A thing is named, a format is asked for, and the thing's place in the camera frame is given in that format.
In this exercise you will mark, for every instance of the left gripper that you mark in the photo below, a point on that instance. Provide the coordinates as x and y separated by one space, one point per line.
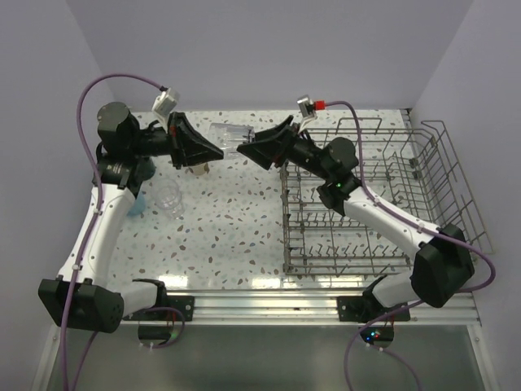
186 145

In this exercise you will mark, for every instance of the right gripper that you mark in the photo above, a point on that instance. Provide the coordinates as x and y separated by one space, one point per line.
273 151

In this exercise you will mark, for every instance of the beige cup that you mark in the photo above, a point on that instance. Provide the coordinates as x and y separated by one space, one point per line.
200 169

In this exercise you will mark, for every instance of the dark teal mug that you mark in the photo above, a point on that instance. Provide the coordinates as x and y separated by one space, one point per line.
145 169

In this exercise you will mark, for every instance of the clear glass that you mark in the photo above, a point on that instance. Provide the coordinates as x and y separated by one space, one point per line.
228 137
168 198

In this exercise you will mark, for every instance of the light blue mug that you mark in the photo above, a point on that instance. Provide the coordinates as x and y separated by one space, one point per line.
138 206

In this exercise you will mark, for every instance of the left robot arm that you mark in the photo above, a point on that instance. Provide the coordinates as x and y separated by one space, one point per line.
78 296

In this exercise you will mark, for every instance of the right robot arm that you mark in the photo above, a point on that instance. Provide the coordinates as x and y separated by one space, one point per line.
441 259

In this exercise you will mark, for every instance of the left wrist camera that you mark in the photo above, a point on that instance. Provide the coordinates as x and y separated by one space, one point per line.
164 105

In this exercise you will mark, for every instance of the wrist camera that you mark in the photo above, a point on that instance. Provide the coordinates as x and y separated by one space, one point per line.
308 110
164 105

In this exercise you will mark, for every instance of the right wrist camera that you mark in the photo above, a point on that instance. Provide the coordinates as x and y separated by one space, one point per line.
308 110

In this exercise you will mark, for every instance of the grey wire dish rack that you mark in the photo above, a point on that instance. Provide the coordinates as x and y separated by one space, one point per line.
417 170

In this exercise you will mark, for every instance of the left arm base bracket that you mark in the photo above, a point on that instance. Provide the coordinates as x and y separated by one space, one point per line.
184 304

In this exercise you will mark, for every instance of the aluminium mounting rail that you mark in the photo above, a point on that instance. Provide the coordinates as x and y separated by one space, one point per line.
312 307

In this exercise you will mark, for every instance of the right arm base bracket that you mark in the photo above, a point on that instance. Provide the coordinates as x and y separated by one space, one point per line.
351 309

